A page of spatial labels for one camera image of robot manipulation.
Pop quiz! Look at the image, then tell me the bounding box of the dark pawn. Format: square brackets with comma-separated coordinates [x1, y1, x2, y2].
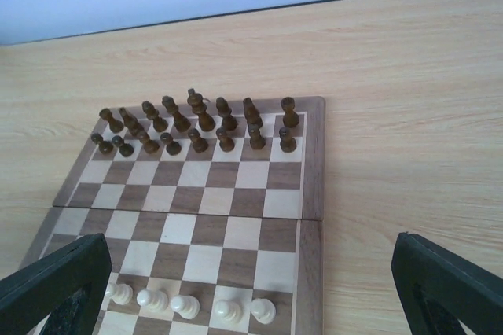
[188, 128, 208, 153]
[90, 133, 114, 155]
[279, 127, 296, 153]
[137, 131, 159, 154]
[215, 127, 235, 153]
[112, 135, 134, 158]
[160, 132, 182, 156]
[248, 124, 266, 150]

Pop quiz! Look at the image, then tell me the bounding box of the dark rook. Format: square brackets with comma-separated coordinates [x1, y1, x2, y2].
[99, 108, 124, 134]
[281, 97, 299, 128]

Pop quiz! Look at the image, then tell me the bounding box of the dark knight right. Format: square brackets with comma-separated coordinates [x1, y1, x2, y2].
[243, 97, 263, 128]

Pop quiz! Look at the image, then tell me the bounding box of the black enclosure frame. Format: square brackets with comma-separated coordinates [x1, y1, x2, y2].
[1, 0, 349, 46]

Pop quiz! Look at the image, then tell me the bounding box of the white piece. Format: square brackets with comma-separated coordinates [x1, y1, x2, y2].
[250, 298, 276, 325]

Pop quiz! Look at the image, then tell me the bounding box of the dark rook right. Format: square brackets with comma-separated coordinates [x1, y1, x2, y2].
[281, 97, 299, 128]

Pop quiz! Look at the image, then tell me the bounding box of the wooden chess board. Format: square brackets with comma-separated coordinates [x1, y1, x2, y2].
[24, 97, 325, 334]

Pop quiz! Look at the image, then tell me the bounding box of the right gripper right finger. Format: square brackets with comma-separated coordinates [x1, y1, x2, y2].
[391, 232, 502, 334]

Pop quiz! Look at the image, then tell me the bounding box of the dark bishop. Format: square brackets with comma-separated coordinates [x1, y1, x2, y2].
[215, 97, 238, 131]
[141, 101, 168, 133]

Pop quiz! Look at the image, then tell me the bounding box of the dark knight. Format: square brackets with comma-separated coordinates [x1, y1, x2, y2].
[119, 107, 145, 138]
[243, 97, 263, 128]

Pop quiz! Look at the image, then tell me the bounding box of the dark king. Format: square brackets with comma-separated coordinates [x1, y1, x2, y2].
[187, 88, 215, 132]

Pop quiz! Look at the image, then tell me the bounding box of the dark rook left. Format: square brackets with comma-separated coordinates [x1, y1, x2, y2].
[99, 108, 124, 134]

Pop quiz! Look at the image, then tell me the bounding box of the dark knight left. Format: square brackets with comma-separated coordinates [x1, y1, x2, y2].
[119, 107, 145, 138]

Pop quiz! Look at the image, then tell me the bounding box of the dark queen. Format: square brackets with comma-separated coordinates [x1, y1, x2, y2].
[162, 96, 191, 133]

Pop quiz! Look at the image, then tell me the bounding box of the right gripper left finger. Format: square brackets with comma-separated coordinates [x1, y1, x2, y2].
[1, 233, 112, 334]

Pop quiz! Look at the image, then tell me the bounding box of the white pawn placed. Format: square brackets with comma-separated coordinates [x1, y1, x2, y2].
[136, 289, 169, 312]
[170, 295, 200, 320]
[105, 282, 133, 305]
[214, 300, 243, 324]

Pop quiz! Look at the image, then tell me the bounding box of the dark bishop left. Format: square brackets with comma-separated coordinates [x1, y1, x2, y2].
[141, 101, 168, 133]

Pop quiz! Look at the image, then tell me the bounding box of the dark bishop right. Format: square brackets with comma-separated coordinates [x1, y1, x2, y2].
[215, 97, 238, 131]

